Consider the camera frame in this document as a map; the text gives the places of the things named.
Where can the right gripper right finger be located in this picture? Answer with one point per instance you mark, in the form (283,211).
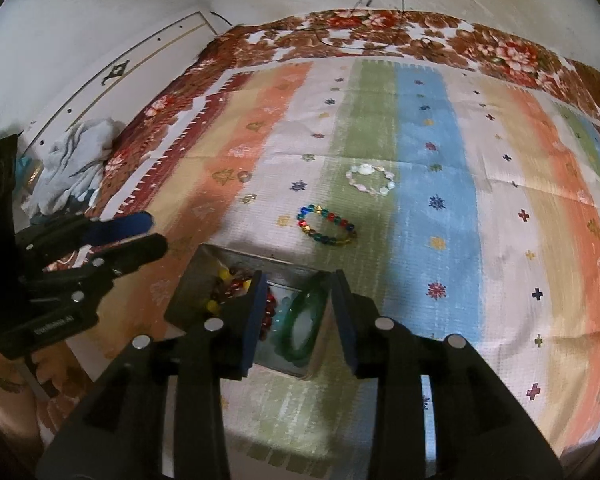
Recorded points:
(481,430)

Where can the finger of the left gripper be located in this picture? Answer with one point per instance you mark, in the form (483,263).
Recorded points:
(107,265)
(67,233)

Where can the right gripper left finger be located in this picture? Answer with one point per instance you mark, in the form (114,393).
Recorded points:
(117,430)

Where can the green jade bangle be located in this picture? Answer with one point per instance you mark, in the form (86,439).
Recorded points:
(296,337)

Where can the person left hand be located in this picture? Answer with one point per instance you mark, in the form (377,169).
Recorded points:
(18,418)

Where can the grey crumpled cloth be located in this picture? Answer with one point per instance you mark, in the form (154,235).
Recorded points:
(74,165)

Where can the metal tin box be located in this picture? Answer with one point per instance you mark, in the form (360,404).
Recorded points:
(236,286)

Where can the white headboard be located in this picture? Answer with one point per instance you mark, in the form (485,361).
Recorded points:
(123,81)

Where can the striped colourful mat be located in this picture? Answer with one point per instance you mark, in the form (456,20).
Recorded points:
(380,234)

